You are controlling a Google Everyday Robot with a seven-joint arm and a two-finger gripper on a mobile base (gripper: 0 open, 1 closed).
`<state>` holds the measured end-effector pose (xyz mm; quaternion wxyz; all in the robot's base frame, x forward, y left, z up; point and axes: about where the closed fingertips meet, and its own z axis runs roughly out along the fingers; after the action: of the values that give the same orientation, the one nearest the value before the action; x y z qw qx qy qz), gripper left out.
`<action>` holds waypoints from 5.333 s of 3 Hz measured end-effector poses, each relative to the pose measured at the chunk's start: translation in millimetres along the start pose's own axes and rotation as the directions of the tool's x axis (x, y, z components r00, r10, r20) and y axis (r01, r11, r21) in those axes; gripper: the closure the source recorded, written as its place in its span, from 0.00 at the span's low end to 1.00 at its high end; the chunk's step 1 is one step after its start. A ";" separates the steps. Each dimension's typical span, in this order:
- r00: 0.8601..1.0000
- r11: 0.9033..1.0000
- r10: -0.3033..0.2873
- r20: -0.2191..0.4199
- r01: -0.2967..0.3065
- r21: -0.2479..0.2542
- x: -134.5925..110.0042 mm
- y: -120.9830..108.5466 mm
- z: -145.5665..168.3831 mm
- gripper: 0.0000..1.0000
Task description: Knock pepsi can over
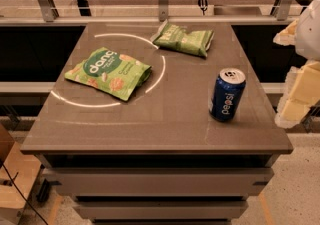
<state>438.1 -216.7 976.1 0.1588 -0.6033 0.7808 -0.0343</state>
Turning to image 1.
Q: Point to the green chip bag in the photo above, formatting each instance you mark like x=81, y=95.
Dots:
x=175, y=38

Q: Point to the left metal rail bracket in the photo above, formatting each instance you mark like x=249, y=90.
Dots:
x=48, y=10

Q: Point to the green dang snack bag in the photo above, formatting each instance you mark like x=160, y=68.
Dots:
x=110, y=72

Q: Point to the metal guard rail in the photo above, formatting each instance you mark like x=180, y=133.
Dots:
x=236, y=20

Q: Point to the blue pepsi can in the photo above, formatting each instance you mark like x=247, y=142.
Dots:
x=228, y=90

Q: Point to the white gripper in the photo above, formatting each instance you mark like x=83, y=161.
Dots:
x=309, y=34

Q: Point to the cardboard box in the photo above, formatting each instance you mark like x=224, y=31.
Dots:
x=18, y=173

